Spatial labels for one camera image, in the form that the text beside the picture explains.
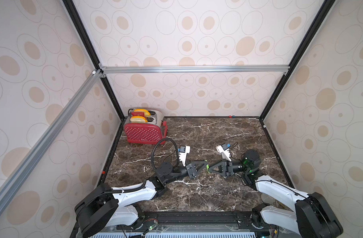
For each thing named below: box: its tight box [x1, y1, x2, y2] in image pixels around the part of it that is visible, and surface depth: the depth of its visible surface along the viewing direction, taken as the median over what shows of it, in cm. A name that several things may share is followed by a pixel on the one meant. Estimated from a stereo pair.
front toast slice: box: [129, 115, 149, 123], surface depth 93 cm
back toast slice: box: [133, 108, 151, 118], surface depth 96 cm
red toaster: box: [123, 110, 168, 145], surface depth 96 cm
